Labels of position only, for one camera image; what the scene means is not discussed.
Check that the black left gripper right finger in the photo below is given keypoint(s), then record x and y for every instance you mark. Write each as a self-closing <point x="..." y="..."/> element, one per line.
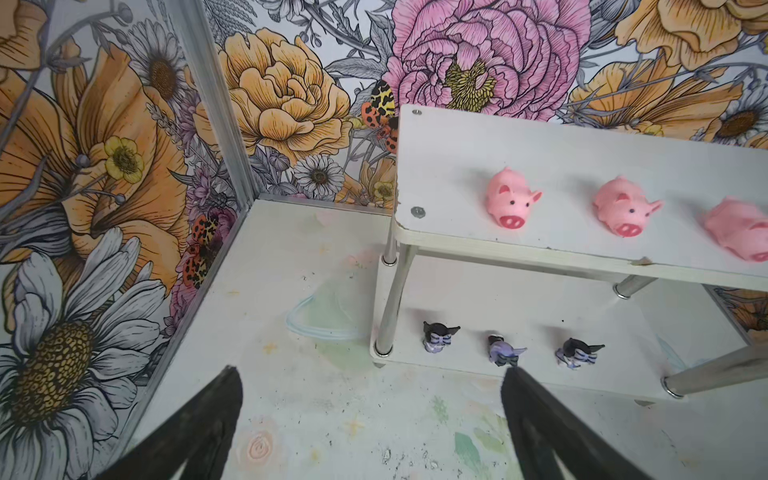
<point x="550" y="441"/>

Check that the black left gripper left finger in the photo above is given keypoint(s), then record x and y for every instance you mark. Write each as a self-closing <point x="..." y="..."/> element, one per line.
<point x="194" y="442"/>

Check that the black purple figure toy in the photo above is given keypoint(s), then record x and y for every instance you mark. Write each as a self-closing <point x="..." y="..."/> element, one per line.
<point x="574" y="353"/>

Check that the small purple figure toy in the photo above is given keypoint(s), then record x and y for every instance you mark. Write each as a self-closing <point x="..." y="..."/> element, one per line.
<point x="501" y="353"/>

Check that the purple black-eared figure toy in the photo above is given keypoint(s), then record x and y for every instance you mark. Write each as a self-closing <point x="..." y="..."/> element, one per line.
<point x="437" y="336"/>

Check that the pink pig toy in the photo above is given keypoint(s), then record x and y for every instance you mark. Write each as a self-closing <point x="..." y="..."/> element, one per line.
<point x="508" y="199"/>
<point x="621" y="205"/>
<point x="740" y="227"/>

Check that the white two-tier shelf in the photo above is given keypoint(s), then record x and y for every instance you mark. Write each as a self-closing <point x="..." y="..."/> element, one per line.
<point x="564" y="274"/>

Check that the aluminium corner post left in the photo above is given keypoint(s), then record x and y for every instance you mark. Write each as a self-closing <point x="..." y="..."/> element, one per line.
<point x="197" y="41"/>

